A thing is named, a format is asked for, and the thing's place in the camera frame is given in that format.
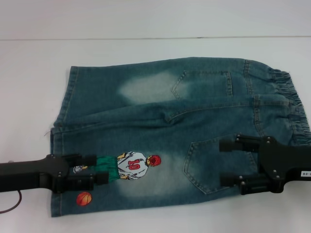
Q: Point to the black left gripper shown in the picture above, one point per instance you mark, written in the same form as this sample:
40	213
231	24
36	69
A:
29	173

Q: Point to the blue denim shorts with print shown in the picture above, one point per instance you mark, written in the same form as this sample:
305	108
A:
150	121

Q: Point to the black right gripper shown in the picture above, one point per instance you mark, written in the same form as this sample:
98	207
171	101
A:
286	162

